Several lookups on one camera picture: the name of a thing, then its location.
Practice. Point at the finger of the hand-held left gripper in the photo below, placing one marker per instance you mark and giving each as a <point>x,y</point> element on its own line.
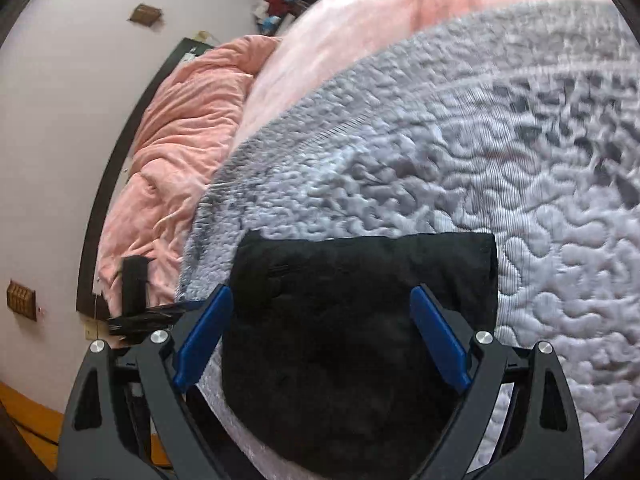
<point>150,316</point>

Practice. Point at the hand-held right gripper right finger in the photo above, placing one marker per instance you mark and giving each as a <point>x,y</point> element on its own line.
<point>441,341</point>

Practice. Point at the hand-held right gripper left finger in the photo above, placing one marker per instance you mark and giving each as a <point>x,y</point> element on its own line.
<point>204,337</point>

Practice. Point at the black pants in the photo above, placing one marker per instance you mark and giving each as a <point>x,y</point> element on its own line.
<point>350,340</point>

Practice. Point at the dark bed headboard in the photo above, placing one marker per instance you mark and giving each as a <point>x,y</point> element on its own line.
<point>120,160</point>

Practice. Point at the pink fluffy comforter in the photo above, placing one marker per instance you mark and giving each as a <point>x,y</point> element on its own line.
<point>175,160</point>

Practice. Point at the grey quilted bedspread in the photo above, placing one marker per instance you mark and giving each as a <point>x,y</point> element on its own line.
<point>450,135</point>

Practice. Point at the clutter pile on nightstand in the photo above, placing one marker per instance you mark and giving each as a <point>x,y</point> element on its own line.
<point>275,10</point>

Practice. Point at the pink bed sheet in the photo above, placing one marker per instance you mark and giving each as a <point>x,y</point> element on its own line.
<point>350,45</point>

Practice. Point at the brown wall switch panel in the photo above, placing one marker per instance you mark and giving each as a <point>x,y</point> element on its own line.
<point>21,301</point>
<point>145,13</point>

